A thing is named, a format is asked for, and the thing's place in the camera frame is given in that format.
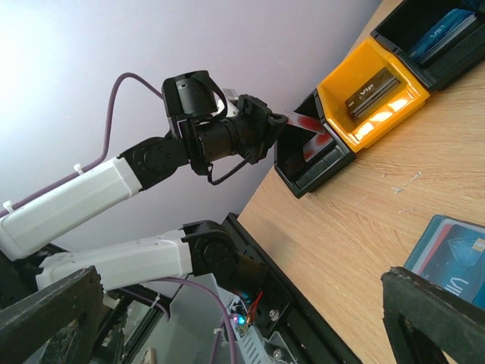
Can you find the teal card holder wallet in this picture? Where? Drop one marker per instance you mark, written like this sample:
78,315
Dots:
427,239

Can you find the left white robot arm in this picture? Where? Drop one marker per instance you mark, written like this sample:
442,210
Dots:
198,248

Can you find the black bin with red cards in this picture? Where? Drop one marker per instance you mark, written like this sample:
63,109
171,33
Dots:
302,177

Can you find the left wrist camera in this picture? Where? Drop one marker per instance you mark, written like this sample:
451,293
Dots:
227,100

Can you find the blue card in holder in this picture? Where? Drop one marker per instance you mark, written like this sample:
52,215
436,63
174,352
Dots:
456,262

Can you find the black card stack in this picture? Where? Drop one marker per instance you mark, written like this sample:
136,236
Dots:
367,94

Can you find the light blue slotted cable duct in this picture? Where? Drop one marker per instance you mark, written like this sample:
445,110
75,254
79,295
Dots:
251,345

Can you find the yellow bin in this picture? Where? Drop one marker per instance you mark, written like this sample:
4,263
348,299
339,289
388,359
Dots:
358,67

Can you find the red white card stack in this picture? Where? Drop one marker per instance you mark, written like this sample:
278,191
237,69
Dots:
315,145

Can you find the blue card stack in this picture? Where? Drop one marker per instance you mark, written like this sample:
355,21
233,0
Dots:
441,34

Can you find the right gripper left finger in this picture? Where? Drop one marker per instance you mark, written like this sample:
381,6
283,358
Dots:
65,317

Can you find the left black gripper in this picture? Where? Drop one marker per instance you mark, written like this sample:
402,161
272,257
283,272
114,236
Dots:
190,104

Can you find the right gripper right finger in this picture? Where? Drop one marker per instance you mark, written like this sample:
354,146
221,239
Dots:
427,324

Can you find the black bin with blue cards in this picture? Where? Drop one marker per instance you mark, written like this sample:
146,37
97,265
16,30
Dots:
410,20

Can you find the black aluminium frame rail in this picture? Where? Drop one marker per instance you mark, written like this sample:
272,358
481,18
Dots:
284,312

